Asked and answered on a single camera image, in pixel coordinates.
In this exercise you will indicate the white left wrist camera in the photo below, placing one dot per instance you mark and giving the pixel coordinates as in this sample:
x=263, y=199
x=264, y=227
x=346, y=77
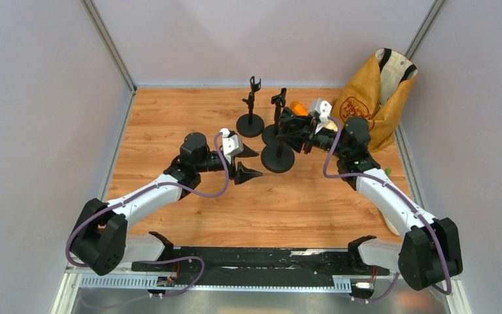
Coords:
x=232, y=144

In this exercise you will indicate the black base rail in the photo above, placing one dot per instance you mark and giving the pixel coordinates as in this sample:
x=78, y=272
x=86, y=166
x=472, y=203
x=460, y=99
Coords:
x=247, y=269

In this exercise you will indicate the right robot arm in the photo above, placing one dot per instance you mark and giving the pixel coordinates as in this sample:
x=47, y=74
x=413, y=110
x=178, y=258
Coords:
x=430, y=252

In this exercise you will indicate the black microphone stand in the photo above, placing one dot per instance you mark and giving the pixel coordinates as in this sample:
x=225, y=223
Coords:
x=270, y=132
x=250, y=124
x=278, y=158

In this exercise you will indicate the brown paper bag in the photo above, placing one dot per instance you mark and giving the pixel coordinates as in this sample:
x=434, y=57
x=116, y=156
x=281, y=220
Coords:
x=378, y=92

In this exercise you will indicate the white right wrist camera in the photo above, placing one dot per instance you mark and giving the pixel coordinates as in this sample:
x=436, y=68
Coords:
x=320, y=109

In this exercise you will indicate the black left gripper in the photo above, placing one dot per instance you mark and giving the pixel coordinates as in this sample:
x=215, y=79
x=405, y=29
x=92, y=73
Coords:
x=243, y=174

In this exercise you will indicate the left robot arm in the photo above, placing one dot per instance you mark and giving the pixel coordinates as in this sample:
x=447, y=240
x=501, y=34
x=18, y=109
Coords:
x=100, y=240

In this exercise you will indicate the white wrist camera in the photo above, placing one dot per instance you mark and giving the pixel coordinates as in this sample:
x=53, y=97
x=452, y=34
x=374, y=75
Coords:
x=320, y=109
x=232, y=144

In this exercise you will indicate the orange microphone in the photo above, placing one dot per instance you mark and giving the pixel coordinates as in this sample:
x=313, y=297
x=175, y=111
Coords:
x=298, y=109

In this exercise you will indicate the cream microphone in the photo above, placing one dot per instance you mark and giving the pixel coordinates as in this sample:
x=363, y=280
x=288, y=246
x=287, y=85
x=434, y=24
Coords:
x=331, y=126

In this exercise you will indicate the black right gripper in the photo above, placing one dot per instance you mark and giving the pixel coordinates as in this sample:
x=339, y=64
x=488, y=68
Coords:
x=296, y=139

